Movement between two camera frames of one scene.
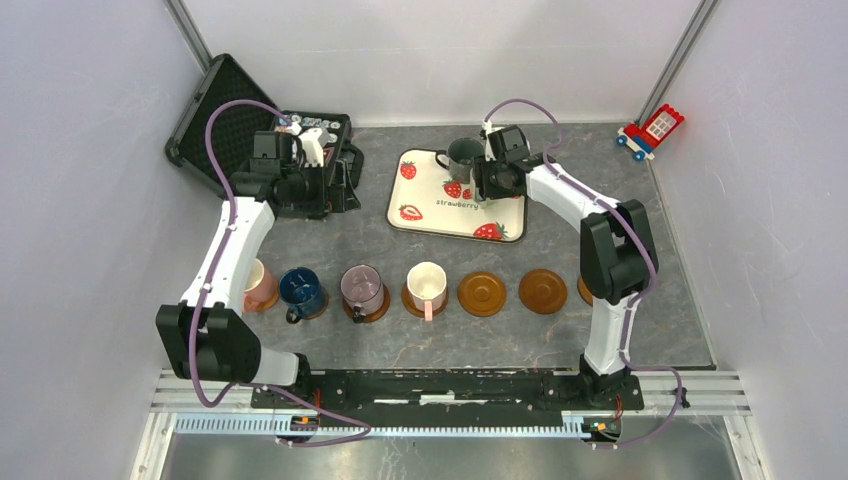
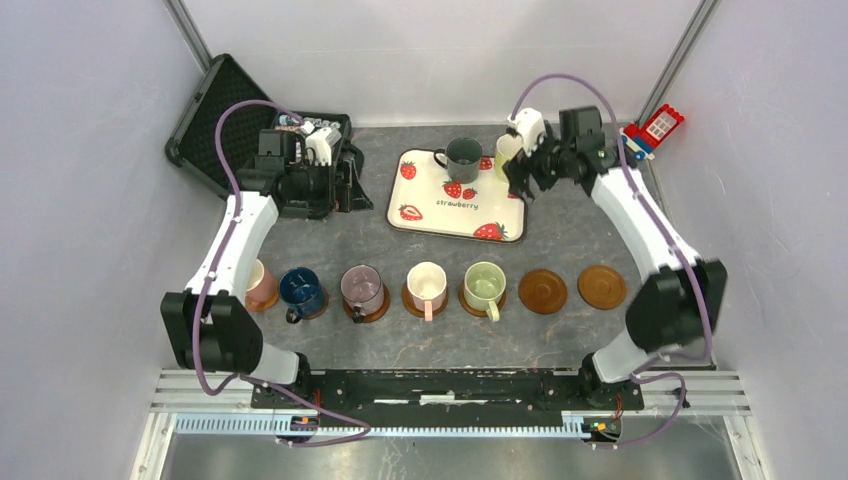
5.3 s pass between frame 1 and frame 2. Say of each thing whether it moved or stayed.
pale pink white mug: moved
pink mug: stayed
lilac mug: stayed
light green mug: moved
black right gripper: moved
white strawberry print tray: stayed
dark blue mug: stayed
